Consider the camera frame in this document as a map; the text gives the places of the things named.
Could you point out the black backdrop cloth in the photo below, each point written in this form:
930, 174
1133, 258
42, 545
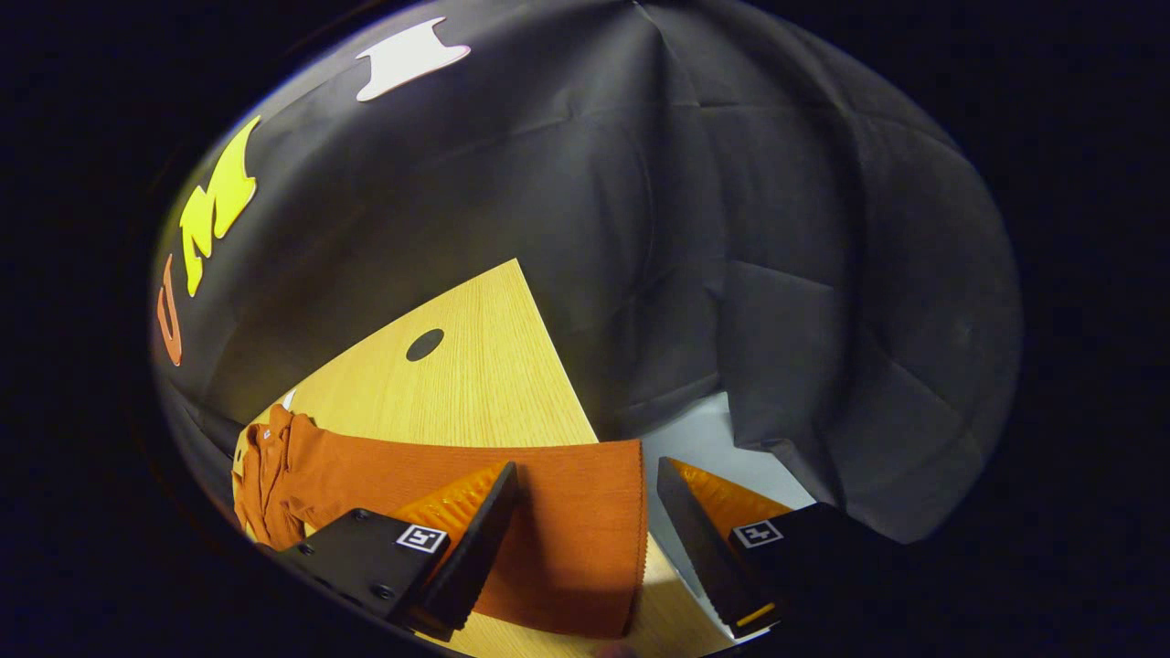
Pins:
731, 183

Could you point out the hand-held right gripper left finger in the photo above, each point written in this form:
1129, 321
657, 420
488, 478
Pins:
475, 548

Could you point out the black table grommet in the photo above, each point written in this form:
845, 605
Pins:
425, 344

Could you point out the orange shirt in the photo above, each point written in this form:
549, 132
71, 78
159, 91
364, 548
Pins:
567, 512

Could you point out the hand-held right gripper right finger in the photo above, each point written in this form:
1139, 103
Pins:
704, 548

